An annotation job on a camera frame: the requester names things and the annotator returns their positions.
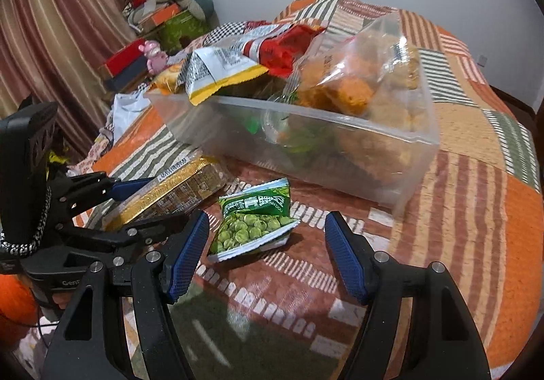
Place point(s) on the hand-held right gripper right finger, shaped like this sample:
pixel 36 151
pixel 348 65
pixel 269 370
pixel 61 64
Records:
pixel 348 261

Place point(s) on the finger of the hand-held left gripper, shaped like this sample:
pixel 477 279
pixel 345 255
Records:
pixel 127 189
pixel 140 232

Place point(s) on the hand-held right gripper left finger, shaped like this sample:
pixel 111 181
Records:
pixel 187 256

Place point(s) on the gold-edged long biscuit pack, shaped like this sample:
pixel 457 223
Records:
pixel 178 193

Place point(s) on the green pea snack packet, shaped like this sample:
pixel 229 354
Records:
pixel 250 231

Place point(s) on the clear plastic container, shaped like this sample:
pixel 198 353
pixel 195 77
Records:
pixel 340 159

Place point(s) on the orange cracker packet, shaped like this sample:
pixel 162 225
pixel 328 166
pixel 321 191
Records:
pixel 168 80

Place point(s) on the clear bag of puffed snacks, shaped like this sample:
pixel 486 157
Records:
pixel 395 122

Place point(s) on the yellow silver snack packet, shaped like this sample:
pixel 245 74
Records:
pixel 212 69

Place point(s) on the clear green-sealed snack bag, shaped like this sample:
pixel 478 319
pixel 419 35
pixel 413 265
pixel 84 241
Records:
pixel 340 86

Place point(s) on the red snack packet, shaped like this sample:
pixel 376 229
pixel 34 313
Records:
pixel 289 48

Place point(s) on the patterned bed sheet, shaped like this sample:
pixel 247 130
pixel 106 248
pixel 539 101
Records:
pixel 102 142

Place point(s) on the white plastic bag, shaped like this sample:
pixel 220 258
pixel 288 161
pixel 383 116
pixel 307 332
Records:
pixel 127 105

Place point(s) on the dark box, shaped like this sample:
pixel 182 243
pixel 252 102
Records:
pixel 125 80

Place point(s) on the red box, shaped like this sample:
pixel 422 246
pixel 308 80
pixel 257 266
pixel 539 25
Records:
pixel 123 59

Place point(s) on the pink toy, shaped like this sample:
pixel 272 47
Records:
pixel 153 57

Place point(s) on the striped brown curtain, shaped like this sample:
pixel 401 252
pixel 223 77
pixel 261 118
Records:
pixel 55 22

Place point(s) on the orange garment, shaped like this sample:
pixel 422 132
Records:
pixel 15 307

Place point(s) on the green box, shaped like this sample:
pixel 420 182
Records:
pixel 185 29

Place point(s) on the orange box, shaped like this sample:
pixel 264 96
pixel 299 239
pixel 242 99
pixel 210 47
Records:
pixel 159 16

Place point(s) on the red white packet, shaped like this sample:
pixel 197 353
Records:
pixel 257 25

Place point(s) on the wall socket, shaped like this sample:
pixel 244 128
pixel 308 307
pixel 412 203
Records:
pixel 480 60

